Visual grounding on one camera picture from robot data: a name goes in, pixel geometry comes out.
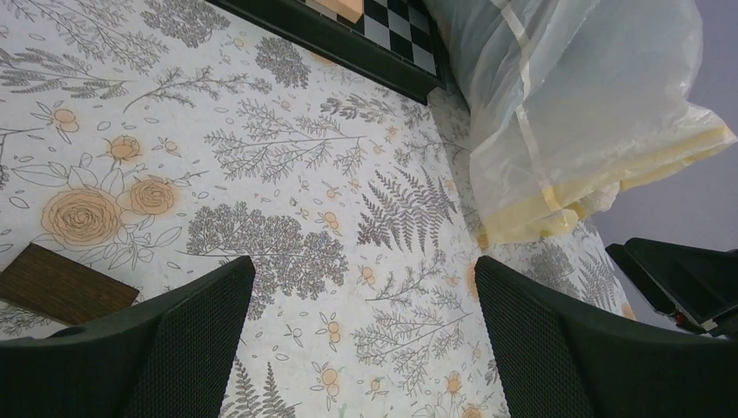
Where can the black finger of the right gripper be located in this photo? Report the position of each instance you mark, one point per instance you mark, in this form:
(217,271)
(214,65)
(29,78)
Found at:
(695,287)

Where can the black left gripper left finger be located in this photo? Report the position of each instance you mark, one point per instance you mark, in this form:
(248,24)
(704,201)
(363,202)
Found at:
(169,356)

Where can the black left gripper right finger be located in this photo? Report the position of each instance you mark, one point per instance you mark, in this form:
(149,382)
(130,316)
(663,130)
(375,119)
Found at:
(560,357)

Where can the black white checkerboard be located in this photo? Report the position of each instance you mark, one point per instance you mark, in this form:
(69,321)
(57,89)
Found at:
(394,43)

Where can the floral patterned table mat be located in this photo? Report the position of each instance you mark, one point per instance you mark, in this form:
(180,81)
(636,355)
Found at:
(155,140)

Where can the small brown wooden block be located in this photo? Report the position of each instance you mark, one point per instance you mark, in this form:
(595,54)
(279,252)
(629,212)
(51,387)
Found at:
(46,283)

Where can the large bag of trash bags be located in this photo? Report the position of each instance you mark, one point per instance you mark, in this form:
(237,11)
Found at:
(573,102)

